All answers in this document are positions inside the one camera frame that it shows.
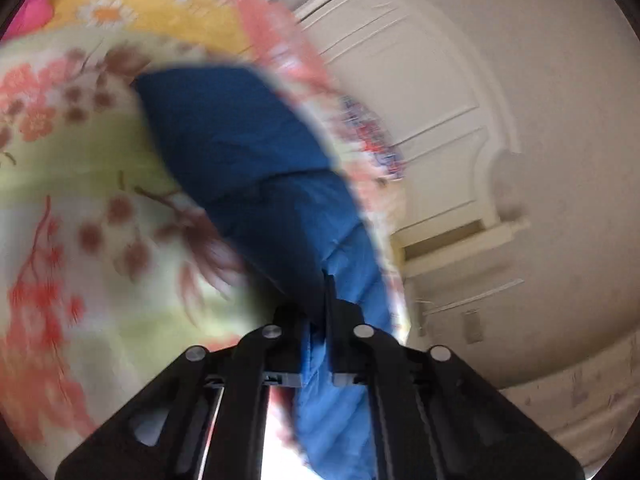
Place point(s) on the blue puffer jacket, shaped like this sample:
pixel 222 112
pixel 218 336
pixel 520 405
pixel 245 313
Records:
pixel 235 135

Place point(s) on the floral blanket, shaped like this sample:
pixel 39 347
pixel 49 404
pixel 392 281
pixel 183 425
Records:
pixel 75 210

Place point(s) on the white bed headboard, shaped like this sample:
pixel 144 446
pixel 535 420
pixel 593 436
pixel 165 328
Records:
pixel 425 85

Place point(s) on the thin white rod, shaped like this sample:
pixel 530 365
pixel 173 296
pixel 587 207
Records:
pixel 475 296

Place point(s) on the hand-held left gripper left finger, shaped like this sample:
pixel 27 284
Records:
pixel 287 342

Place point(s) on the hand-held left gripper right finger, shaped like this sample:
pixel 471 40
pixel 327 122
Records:
pixel 344 342

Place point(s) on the pink cloth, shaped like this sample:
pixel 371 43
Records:
pixel 35 5

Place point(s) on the purple patterned pillow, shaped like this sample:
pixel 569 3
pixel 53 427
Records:
pixel 371 136

